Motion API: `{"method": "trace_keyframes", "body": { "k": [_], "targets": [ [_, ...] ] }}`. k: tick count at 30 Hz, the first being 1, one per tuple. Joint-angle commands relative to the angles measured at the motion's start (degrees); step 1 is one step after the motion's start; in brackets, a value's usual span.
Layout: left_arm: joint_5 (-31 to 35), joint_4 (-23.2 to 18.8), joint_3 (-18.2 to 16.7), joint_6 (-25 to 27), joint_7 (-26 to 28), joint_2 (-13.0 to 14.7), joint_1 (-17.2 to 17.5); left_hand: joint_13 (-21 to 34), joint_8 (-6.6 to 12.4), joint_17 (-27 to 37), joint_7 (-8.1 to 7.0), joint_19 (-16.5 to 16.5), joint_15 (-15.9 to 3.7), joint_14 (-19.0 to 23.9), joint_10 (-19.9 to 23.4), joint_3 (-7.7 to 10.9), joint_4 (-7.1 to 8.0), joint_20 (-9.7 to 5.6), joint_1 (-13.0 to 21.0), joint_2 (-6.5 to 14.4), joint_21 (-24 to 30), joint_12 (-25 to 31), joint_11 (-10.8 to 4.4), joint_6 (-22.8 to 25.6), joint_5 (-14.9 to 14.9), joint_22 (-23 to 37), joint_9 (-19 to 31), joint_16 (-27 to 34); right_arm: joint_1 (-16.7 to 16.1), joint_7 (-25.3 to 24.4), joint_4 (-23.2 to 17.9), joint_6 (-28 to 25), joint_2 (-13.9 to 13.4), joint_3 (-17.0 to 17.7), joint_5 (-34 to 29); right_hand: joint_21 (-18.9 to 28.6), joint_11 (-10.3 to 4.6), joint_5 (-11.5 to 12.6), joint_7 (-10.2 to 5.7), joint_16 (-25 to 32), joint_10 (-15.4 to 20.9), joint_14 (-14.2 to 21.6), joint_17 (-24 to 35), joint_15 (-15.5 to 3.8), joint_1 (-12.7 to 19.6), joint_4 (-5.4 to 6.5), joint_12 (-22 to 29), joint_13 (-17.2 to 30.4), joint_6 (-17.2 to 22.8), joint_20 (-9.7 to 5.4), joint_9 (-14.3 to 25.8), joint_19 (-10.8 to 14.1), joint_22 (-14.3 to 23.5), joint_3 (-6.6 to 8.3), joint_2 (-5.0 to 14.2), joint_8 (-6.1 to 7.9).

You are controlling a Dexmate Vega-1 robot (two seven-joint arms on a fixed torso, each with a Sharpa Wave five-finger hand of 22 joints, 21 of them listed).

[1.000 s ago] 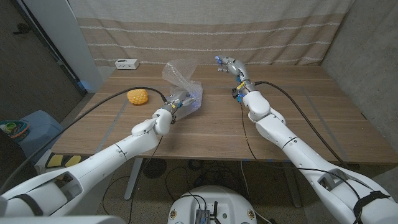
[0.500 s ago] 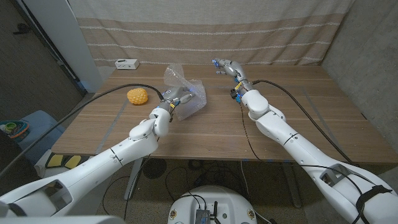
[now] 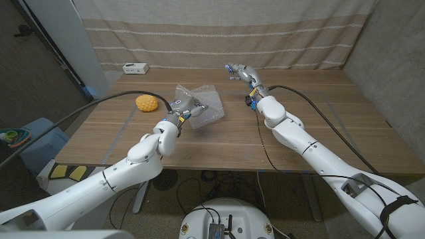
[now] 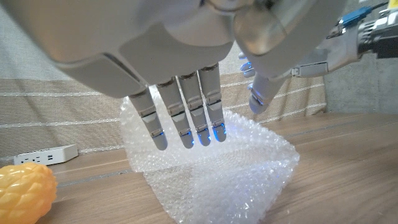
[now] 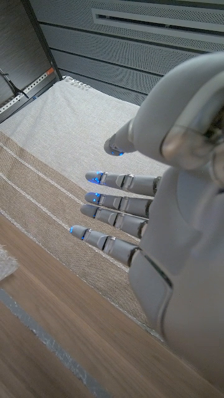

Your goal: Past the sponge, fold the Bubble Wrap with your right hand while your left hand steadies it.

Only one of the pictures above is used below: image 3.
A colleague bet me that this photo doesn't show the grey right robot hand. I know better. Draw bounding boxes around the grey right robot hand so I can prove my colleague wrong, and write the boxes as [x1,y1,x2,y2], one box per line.
[224,62,270,99]

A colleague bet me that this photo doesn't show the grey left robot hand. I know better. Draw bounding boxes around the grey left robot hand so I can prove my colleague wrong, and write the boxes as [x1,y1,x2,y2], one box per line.
[164,95,209,126]

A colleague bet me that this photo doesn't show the clear bubble wrap sheet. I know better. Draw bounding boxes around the clear bubble wrap sheet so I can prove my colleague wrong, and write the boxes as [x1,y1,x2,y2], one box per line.
[174,84,226,130]

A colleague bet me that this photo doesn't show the yellow bumpy sponge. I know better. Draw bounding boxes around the yellow bumpy sponge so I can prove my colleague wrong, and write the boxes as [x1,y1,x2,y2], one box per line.
[135,94,159,113]

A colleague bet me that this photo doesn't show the beige striped curtain backdrop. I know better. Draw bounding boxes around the beige striped curtain backdrop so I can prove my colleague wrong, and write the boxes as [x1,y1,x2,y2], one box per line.
[72,0,379,72]

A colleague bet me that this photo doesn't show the white power strip box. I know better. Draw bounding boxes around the white power strip box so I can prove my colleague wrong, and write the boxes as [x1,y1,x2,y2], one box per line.
[122,62,149,75]

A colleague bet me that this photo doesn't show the round black floor fan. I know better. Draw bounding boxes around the round black floor fan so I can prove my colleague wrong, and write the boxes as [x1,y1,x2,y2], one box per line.
[152,168,179,192]

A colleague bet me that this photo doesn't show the white table leg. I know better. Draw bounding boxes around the white table leg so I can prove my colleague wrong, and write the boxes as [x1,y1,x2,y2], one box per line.
[132,181,150,214]

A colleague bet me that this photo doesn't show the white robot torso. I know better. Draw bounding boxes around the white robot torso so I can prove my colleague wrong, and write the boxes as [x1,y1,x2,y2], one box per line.
[179,197,276,239]

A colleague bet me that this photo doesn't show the grey electronics module on torso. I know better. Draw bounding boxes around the grey electronics module on torso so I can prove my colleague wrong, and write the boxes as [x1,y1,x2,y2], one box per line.
[208,222,226,239]

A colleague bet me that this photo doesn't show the white base with yellow pads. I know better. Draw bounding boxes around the white base with yellow pads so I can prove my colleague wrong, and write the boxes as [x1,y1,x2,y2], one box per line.
[35,159,100,195]

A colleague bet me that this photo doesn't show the grey table leg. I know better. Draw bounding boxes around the grey table leg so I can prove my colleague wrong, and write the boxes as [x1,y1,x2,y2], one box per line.
[300,173,323,222]

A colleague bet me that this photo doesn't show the blue plastic bin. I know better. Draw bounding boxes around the blue plastic bin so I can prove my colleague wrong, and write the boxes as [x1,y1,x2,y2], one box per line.
[13,117,70,177]

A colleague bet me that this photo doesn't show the colourful toy bowl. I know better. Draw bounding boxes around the colourful toy bowl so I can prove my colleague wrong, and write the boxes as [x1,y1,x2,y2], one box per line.
[0,127,33,149]

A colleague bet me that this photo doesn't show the person's dark trouser leg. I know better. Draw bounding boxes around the person's dark trouser leg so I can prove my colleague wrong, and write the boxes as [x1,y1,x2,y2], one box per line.
[0,139,50,213]

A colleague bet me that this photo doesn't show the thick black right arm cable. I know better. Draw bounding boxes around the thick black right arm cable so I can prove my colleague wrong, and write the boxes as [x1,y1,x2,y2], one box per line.
[267,84,381,176]

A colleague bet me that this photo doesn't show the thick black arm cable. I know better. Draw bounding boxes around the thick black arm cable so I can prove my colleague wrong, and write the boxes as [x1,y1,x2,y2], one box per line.
[267,84,381,176]
[0,90,173,169]

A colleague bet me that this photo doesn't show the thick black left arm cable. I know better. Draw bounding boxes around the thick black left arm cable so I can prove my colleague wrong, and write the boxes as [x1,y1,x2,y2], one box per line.
[0,90,173,169]

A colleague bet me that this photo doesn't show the tangled black floor cables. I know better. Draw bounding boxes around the tangled black floor cables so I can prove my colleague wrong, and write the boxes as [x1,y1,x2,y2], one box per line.
[175,169,266,215]

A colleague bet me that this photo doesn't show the white door frame pillar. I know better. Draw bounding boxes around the white door frame pillar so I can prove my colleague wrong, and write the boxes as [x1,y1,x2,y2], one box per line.
[25,0,110,100]

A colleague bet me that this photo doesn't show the black door handle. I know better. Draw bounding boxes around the black door handle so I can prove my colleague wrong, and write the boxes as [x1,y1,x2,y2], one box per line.
[13,25,34,37]

